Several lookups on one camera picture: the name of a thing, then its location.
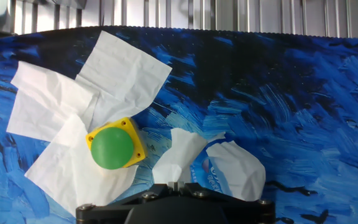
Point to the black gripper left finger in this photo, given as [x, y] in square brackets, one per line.
[110, 210]

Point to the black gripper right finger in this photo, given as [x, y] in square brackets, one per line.
[247, 211]

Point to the crumpled white napkin in pack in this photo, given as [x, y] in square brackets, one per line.
[238, 171]

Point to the green button yellow box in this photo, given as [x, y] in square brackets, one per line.
[112, 147]

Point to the painted blue yellow cloth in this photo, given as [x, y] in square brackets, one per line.
[291, 109]

